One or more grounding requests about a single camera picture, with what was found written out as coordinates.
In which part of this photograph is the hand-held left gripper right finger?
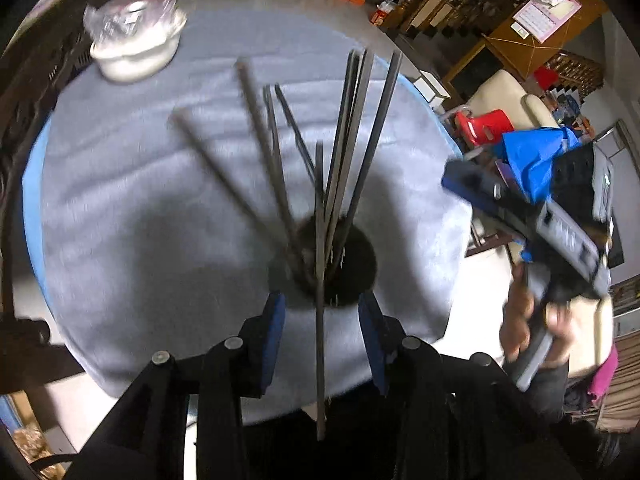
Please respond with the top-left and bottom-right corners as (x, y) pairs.
(357, 290), (586, 480)

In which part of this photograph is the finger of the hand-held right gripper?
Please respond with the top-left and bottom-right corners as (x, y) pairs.
(441, 159), (538, 241)

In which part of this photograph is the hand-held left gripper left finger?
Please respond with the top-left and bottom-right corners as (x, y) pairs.
(65, 291), (288, 480)

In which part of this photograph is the black chopstick holder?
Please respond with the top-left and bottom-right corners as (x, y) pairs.
(267, 215), (378, 308)

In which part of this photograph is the bundle of dark chopsticks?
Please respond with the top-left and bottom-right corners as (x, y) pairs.
(170, 49), (403, 441)

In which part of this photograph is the person's right hand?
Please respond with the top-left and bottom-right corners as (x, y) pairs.
(500, 262), (581, 366)

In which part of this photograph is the red plastic child chair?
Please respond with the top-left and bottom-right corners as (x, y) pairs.
(452, 107), (516, 148)

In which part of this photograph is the blue cloth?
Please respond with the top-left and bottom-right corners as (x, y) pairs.
(492, 126), (583, 203)

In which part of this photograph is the black bag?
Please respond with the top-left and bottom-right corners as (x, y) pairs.
(550, 144), (598, 221)

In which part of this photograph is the cream armchair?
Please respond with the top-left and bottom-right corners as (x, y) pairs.
(467, 69), (561, 133)

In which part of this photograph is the small white stool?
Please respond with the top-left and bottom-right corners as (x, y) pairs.
(412, 71), (453, 111)

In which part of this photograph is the wooden cabinet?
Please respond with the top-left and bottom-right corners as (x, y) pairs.
(442, 0), (608, 101)

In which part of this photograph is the wooden stair railing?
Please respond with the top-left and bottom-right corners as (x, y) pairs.
(385, 0), (516, 41)

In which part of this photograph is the red white carton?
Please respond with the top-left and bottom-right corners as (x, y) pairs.
(370, 0), (398, 28)

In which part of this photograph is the brown cardboard box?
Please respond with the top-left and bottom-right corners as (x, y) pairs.
(0, 395), (66, 466)

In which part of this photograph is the white bowl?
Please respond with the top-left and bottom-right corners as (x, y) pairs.
(90, 2), (188, 83)

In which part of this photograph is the clear plastic bag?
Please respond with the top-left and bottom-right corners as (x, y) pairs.
(82, 0), (186, 46)

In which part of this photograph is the dark carved wooden chair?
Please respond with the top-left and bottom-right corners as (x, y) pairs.
(0, 0), (118, 171)

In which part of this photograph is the wall calendar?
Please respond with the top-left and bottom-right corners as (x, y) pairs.
(511, 0), (583, 43)

